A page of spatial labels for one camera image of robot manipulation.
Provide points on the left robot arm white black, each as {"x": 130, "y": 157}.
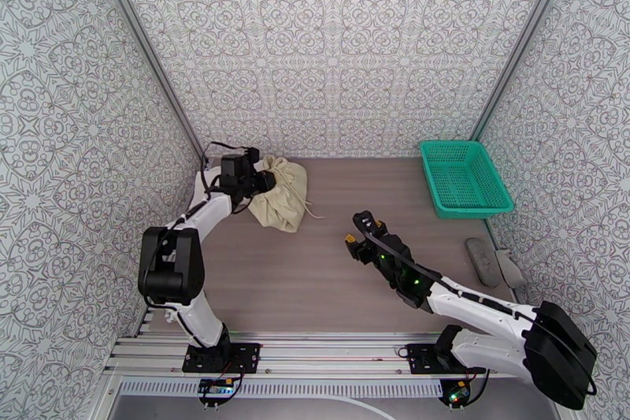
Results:
{"x": 172, "y": 266}

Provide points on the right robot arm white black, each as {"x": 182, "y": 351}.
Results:
{"x": 492, "y": 310}

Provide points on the dark grey oblong pad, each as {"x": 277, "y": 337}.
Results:
{"x": 485, "y": 263}

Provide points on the teal plastic basket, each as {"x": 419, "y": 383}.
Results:
{"x": 462, "y": 177}

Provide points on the round black circuit board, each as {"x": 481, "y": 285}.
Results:
{"x": 455, "y": 394}

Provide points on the blue circuit board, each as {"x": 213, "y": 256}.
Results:
{"x": 215, "y": 388}

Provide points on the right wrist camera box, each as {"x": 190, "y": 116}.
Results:
{"x": 363, "y": 221}

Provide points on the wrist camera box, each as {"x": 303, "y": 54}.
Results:
{"x": 235, "y": 165}
{"x": 363, "y": 221}

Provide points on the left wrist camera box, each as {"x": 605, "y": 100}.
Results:
{"x": 235, "y": 165}

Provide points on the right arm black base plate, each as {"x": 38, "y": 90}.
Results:
{"x": 421, "y": 359}

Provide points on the aluminium mounting rail frame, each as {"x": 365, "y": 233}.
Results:
{"x": 334, "y": 352}

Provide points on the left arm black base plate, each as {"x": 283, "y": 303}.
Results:
{"x": 243, "y": 357}

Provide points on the aluminium corner post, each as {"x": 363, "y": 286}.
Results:
{"x": 522, "y": 39}
{"x": 150, "y": 51}

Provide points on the aluminium table side rail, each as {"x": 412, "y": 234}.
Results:
{"x": 144, "y": 320}

